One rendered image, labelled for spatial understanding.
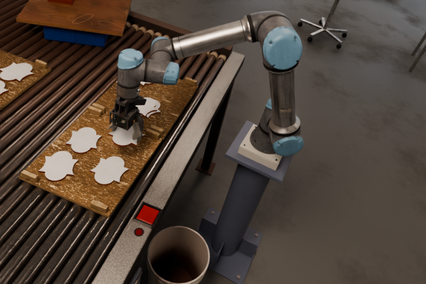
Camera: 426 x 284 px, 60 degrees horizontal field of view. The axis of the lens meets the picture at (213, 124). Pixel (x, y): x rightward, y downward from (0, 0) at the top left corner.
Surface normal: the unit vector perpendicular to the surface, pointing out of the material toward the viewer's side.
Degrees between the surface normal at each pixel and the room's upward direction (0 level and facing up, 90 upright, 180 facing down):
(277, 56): 80
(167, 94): 0
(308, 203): 0
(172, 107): 0
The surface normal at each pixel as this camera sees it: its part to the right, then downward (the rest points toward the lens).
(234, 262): 0.18, -0.72
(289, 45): 0.07, 0.55
